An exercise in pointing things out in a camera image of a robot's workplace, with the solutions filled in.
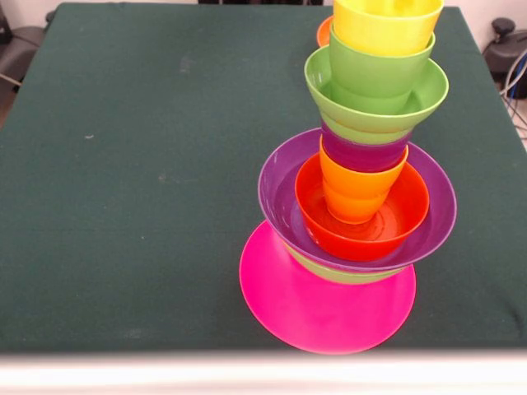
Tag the purple plastic bowl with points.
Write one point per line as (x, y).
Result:
(276, 197)

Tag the orange plastic cup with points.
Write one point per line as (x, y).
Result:
(354, 193)

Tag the purple plastic cup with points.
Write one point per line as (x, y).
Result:
(362, 154)

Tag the large green plastic bowl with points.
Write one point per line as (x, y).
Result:
(341, 275)

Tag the small green plastic bowl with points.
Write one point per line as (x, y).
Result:
(329, 103)

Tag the pink plastic bowl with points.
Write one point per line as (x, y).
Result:
(329, 312)

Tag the small red-orange plastic bowl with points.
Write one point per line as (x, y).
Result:
(411, 214)

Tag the green plastic cup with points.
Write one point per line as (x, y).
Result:
(370, 78)

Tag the yellow plastic cup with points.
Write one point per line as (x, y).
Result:
(383, 33)

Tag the dark green tablecloth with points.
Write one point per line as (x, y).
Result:
(123, 267)

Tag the large red-orange plastic bowl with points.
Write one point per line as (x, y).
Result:
(324, 33)

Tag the black chair base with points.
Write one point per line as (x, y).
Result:
(504, 49)

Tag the grey office chair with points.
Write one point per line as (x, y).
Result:
(20, 49)

